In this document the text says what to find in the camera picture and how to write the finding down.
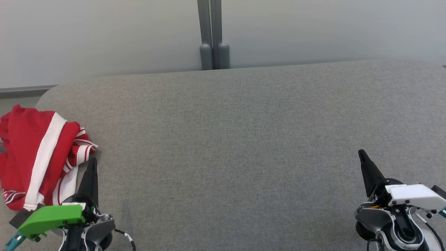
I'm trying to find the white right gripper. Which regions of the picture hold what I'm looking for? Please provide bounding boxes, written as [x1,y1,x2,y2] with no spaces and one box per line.
[358,149,446,210]

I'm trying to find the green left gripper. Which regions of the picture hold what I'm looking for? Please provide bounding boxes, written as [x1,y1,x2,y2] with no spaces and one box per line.
[17,158,100,242]

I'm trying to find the red white jersey pile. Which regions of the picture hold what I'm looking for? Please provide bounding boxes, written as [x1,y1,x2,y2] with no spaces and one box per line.
[0,105,82,212]

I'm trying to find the grey fabric sofa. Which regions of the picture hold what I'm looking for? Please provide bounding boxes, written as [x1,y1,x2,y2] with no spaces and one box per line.
[0,59,446,251]

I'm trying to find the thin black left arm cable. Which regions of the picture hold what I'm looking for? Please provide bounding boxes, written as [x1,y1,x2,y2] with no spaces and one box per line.
[113,228,137,251]

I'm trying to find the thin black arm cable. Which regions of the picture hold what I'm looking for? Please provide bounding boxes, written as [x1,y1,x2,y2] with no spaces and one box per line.
[113,228,137,251]
[416,213,445,251]

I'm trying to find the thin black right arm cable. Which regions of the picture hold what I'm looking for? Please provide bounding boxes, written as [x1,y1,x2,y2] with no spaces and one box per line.
[416,213,445,251]

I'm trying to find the left teal-plug black camera cable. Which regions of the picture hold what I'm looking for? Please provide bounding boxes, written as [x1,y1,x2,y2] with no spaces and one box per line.
[5,232,25,251]

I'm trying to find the grey wall base rail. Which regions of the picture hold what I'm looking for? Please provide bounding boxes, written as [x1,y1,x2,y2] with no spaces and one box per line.
[0,85,59,99]

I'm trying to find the grey metal partition post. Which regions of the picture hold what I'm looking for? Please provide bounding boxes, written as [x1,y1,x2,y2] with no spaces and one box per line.
[210,0,230,69]
[197,0,214,71]

